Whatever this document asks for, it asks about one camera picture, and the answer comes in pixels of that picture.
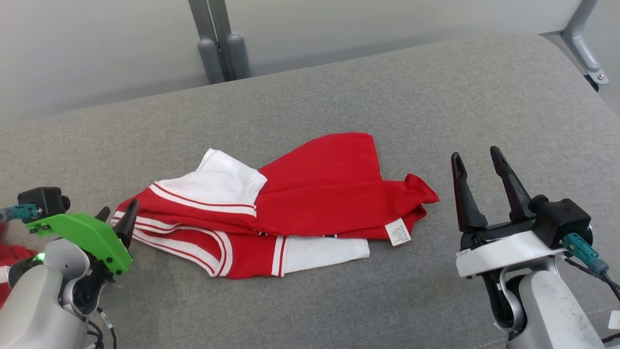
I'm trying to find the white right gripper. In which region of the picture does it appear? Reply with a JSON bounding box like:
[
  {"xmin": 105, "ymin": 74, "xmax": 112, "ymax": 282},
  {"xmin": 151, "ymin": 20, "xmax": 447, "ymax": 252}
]
[{"xmin": 450, "ymin": 146, "xmax": 565, "ymax": 278}]

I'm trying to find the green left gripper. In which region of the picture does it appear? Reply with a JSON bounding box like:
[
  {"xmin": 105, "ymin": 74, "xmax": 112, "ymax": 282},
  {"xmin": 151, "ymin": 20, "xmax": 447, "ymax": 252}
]
[{"xmin": 26, "ymin": 199, "xmax": 140, "ymax": 276}]

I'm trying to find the red white garment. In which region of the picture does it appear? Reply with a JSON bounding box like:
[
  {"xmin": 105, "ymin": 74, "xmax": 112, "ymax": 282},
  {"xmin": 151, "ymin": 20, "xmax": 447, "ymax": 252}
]
[{"xmin": 0, "ymin": 244, "xmax": 38, "ymax": 308}]

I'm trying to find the red white basketball jersey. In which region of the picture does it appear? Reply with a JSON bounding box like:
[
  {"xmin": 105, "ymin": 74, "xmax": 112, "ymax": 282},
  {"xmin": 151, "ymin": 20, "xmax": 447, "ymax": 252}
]
[{"xmin": 111, "ymin": 132, "xmax": 440, "ymax": 279}]

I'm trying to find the grey fabric sofa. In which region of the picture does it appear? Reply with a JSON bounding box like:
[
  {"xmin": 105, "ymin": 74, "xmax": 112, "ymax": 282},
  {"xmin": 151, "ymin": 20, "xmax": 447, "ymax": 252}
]
[{"xmin": 0, "ymin": 32, "xmax": 620, "ymax": 349}]

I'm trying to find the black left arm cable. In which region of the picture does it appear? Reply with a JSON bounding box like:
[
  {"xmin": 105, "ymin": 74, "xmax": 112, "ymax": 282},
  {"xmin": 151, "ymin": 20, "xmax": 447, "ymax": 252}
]
[{"xmin": 86, "ymin": 306, "xmax": 118, "ymax": 349}]

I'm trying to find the grey angled corner post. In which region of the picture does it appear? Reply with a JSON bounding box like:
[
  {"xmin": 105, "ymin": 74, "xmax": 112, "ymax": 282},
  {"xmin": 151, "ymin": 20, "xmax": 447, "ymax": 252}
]
[{"xmin": 540, "ymin": 0, "xmax": 610, "ymax": 92}]

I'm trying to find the grey double partition post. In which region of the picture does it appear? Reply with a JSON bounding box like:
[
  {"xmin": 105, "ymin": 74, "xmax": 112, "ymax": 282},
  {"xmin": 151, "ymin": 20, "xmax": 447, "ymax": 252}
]
[{"xmin": 188, "ymin": 0, "xmax": 251, "ymax": 84}]

